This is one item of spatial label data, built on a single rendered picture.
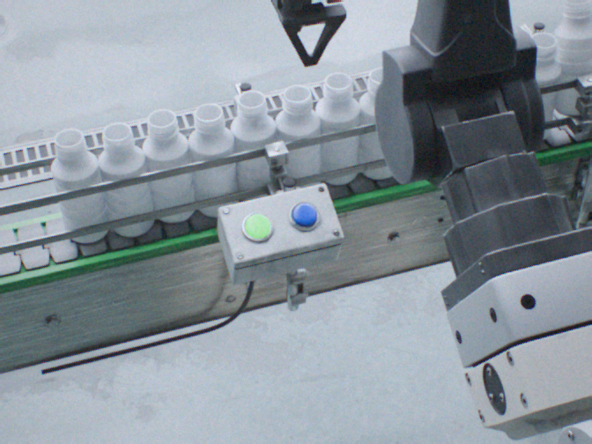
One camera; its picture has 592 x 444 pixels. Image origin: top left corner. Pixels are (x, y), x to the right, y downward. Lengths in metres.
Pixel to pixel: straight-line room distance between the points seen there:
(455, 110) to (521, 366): 0.19
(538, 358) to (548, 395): 0.02
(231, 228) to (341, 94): 0.25
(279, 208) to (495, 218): 0.65
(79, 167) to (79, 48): 2.18
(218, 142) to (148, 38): 2.17
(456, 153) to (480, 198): 0.03
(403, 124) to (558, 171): 0.91
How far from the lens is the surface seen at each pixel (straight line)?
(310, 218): 1.34
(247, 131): 1.45
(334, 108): 1.47
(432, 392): 2.57
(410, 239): 1.63
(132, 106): 3.32
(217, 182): 1.46
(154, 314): 1.58
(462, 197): 0.76
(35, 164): 1.47
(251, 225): 1.33
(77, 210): 1.46
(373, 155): 1.53
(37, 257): 1.50
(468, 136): 0.76
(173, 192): 1.47
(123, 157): 1.41
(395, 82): 0.78
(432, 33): 0.76
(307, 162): 1.48
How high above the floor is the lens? 2.06
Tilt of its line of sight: 45 degrees down
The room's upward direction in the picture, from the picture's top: 1 degrees counter-clockwise
